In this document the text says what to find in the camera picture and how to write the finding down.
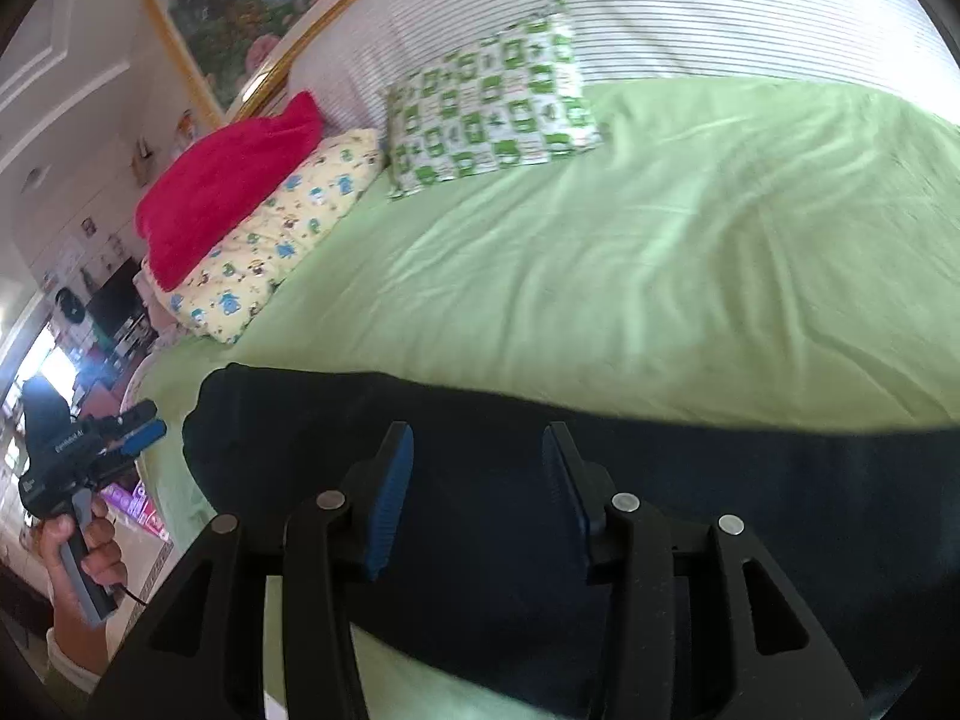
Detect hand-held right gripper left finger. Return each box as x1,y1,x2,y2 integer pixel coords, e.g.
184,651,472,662
87,421,416,720

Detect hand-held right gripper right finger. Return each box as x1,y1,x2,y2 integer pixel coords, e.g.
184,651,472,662
541,422,863,720

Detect dark navy pants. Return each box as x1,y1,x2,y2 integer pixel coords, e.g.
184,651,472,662
181,364,960,720

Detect person's left forearm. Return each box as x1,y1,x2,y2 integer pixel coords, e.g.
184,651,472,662
43,604,113,720

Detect person's left hand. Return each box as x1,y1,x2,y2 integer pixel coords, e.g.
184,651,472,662
37,499,128,642

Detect cluttered shelf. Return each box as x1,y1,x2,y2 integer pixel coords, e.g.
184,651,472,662
0,255,162,421

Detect yellow cartoon print pillow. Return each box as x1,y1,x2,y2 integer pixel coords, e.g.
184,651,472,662
142,127,385,346

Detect red pillow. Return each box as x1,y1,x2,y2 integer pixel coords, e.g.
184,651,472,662
135,90,327,292

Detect green bed sheet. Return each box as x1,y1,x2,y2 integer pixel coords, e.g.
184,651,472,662
124,77,960,720

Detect green patterned white pillow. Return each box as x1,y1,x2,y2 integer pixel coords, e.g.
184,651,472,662
382,1,605,200

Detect gold framed floral painting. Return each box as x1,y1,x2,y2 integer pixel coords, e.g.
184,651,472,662
144,0,436,128

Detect white striped headboard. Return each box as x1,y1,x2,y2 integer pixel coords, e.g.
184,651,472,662
289,0,947,132

